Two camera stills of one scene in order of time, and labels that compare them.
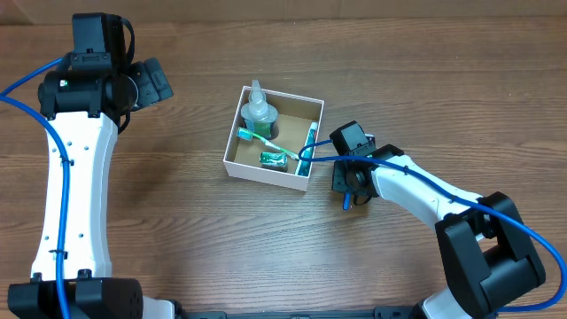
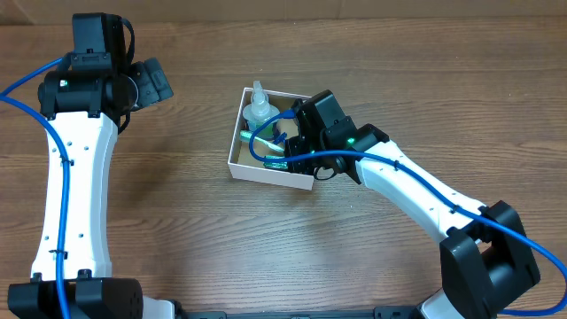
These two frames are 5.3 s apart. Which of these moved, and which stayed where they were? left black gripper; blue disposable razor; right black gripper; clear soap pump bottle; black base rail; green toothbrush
Moved: blue disposable razor; right black gripper
Stayed: clear soap pump bottle; left black gripper; black base rail; green toothbrush
